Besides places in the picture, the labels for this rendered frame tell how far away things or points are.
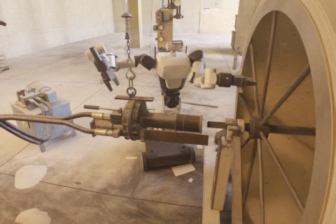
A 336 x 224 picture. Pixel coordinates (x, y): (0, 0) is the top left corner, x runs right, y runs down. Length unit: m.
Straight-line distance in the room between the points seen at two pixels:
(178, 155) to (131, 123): 1.08
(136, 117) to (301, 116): 1.68
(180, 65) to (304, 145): 1.48
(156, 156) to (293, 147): 1.38
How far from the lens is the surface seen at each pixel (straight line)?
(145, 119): 1.34
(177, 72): 1.61
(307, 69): 0.86
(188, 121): 1.30
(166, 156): 2.25
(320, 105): 0.73
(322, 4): 0.83
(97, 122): 1.52
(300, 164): 2.33
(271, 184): 2.14
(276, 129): 1.42
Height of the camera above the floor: 1.59
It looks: 23 degrees down
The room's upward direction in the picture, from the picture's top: straight up
